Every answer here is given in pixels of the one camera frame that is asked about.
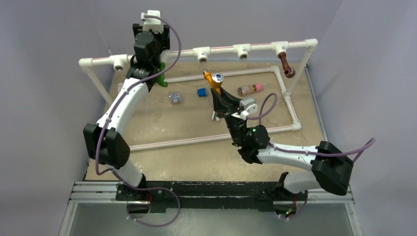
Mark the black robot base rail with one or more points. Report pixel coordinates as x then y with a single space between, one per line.
263 196

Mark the pink capped small bottle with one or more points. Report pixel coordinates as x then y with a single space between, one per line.
248 89

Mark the blue cube block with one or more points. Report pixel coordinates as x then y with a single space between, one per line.
202 92

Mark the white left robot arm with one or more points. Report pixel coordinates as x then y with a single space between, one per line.
104 141

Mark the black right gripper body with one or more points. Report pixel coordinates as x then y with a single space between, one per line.
236 126

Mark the orange water faucet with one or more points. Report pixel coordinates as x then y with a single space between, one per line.
215 80

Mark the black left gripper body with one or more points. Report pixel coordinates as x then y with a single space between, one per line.
162 39

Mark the white plastic clip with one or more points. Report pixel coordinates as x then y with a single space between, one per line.
215 117

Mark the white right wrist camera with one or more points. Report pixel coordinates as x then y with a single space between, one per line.
247 106

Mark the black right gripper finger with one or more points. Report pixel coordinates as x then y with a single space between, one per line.
219 103
228 102

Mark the small grey blue box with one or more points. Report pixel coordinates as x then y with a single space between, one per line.
175 97

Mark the brown water faucet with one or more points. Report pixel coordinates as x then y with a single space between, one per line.
289 72

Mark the green water faucet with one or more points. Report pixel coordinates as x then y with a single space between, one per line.
161 78

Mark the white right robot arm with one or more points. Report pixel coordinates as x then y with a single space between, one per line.
323 166

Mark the white PVC pipe frame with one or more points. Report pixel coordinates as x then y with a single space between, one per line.
202 55

